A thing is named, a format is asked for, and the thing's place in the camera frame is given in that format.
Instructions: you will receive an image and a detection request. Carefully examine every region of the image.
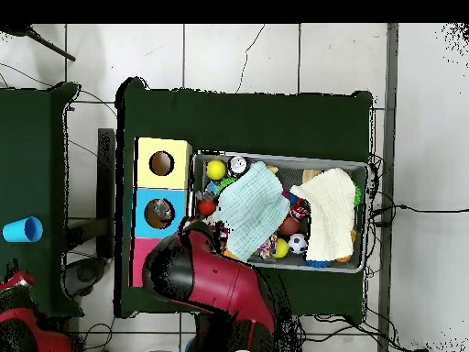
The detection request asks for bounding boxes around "clear plastic bottle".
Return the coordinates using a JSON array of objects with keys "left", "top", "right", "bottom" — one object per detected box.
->
[{"left": 151, "top": 200, "right": 174, "bottom": 223}]

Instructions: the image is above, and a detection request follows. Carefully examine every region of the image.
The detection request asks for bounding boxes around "blue plastic cup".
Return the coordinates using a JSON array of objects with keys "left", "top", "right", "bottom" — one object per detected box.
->
[{"left": 2, "top": 215, "right": 44, "bottom": 244}]

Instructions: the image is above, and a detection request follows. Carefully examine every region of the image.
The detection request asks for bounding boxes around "wooden box with three holes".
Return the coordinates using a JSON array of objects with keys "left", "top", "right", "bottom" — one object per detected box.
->
[{"left": 129, "top": 137, "right": 193, "bottom": 289}]

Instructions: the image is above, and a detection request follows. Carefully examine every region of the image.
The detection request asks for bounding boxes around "black rod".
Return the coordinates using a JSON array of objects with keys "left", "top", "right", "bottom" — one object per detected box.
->
[{"left": 0, "top": 23, "right": 77, "bottom": 62}]

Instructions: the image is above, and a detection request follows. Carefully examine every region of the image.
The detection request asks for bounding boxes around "crushed red can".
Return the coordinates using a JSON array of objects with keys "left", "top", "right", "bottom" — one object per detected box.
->
[{"left": 289, "top": 199, "right": 311, "bottom": 222}]

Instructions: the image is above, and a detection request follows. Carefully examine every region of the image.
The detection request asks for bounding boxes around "cream cloth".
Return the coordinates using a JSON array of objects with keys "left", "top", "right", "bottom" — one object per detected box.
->
[{"left": 289, "top": 167, "right": 357, "bottom": 262}]

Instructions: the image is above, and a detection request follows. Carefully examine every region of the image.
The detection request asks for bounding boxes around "shallow mesh bin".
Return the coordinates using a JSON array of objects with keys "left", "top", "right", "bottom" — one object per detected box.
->
[{"left": 184, "top": 149, "right": 371, "bottom": 274}]

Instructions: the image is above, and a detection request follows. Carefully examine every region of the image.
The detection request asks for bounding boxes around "small soccer ball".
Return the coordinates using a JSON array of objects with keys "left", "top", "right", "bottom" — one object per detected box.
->
[{"left": 288, "top": 233, "right": 309, "bottom": 256}]

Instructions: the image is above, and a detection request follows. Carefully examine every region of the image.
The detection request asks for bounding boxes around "dark green table cloth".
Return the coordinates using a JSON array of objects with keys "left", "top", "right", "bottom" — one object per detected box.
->
[
  {"left": 115, "top": 77, "right": 375, "bottom": 324},
  {"left": 0, "top": 82, "right": 83, "bottom": 317}
]

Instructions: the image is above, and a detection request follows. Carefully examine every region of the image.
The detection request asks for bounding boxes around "black cable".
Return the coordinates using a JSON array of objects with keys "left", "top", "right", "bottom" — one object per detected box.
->
[{"left": 369, "top": 203, "right": 469, "bottom": 226}]

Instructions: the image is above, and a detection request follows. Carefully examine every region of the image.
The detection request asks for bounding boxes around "mint green cloth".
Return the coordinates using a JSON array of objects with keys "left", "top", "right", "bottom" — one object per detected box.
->
[{"left": 213, "top": 160, "right": 291, "bottom": 263}]

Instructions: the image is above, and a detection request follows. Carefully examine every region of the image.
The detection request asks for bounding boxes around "yellow ball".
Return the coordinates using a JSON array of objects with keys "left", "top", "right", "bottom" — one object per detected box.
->
[
  {"left": 272, "top": 237, "right": 290, "bottom": 259},
  {"left": 205, "top": 159, "right": 227, "bottom": 182}
]

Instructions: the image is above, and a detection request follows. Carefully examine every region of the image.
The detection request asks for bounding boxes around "green spiky ball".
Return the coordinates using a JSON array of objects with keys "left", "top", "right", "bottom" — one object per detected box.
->
[{"left": 215, "top": 176, "right": 238, "bottom": 195}]

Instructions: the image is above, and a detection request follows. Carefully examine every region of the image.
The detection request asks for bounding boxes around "red orange ball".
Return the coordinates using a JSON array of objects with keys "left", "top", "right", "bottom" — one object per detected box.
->
[{"left": 198, "top": 199, "right": 217, "bottom": 217}]

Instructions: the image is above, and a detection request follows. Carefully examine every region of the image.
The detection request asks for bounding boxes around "silver drink can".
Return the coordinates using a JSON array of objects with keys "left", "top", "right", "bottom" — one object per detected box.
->
[{"left": 229, "top": 156, "right": 248, "bottom": 175}]

